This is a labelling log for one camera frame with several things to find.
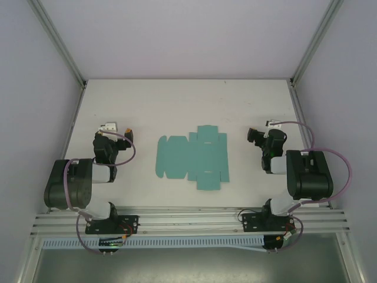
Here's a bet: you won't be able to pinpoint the teal corrugated paper box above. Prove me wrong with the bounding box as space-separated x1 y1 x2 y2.
155 124 230 192

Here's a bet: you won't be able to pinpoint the aluminium cross beam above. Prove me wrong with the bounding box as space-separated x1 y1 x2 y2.
29 206 352 236

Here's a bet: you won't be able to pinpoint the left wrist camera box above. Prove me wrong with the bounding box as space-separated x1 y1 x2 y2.
98 123 118 134

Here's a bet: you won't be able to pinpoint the aluminium table side rail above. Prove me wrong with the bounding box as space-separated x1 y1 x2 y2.
289 84 333 209
47 85 88 213

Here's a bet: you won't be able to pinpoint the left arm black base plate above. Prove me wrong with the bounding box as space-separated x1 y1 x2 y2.
85 215 140 235

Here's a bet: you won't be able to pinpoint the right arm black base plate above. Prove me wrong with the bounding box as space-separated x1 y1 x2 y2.
241 212 295 233

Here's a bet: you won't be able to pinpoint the right arm red wires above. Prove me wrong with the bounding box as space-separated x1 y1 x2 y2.
281 221 297 238

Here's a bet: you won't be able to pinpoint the aluminium frame post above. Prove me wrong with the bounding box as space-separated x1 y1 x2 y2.
29 0 88 88
289 0 345 87

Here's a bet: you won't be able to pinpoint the slotted pale cable duct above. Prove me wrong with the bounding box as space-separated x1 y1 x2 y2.
42 234 267 253

